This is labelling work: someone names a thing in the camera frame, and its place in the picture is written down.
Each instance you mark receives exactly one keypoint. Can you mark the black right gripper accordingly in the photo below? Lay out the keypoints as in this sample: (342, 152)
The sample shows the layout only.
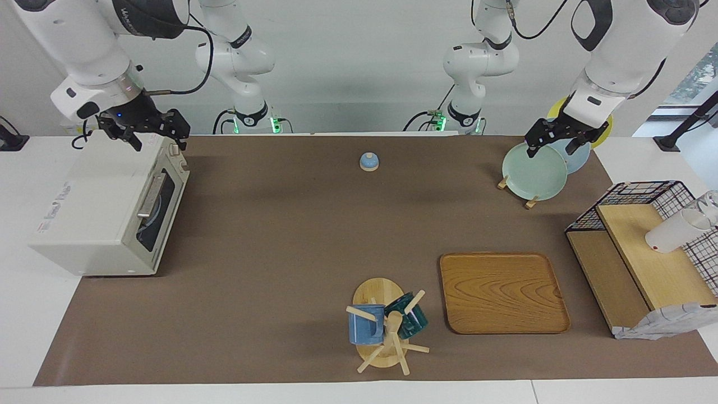
(143, 115)

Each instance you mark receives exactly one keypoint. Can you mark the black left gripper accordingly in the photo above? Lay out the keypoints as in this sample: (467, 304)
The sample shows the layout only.
(566, 128)

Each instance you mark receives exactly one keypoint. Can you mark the oven door with glass window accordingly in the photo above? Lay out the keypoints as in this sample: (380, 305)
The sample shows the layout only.
(168, 216)

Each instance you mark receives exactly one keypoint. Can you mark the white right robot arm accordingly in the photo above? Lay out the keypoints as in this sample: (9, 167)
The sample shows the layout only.
(84, 50)

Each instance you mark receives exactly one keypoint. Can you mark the white toaster oven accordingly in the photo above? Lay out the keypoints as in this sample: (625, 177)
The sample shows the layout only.
(84, 207)

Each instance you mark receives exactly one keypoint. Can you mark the light blue racked plate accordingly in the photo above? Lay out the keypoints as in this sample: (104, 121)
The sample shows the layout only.
(578, 160)

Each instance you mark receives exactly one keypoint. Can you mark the pale green plate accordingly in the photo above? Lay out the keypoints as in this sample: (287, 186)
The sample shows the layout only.
(533, 174)

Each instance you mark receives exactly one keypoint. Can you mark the yellow plate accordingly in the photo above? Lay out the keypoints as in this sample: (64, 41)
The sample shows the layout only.
(556, 109)

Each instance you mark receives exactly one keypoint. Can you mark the wooden plate rack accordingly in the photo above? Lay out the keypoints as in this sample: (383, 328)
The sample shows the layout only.
(502, 182)

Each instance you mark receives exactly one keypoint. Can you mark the white power strip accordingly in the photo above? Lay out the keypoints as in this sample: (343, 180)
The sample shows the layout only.
(70, 128)

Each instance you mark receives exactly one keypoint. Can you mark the black clamp stand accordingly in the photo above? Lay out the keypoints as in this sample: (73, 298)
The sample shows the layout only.
(10, 143)
(668, 142)

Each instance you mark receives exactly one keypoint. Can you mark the white cup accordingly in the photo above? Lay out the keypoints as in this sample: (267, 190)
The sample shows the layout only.
(670, 235)

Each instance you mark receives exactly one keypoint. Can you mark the wooden serving tray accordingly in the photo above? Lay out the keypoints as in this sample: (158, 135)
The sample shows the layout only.
(502, 292)

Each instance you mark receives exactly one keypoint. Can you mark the two-tier wooden shelf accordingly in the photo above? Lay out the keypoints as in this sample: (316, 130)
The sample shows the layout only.
(656, 269)

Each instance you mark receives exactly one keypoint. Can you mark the brown table mat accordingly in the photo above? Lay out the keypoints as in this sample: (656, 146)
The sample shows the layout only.
(280, 252)

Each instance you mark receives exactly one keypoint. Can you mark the clear glass cup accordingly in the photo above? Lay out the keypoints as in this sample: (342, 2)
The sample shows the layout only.
(709, 205)

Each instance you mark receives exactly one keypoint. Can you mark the window with trees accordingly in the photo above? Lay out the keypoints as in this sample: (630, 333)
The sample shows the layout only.
(701, 73)

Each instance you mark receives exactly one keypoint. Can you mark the plaid grey cloth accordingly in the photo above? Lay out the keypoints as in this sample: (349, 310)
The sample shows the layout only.
(662, 325)

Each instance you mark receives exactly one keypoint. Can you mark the dark green mug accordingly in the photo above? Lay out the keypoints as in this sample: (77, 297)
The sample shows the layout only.
(412, 322)

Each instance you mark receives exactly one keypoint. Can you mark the wooden mug tree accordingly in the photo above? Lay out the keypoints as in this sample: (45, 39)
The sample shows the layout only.
(376, 292)

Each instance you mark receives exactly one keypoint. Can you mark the blue mug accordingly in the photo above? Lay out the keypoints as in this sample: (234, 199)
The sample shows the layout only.
(364, 328)

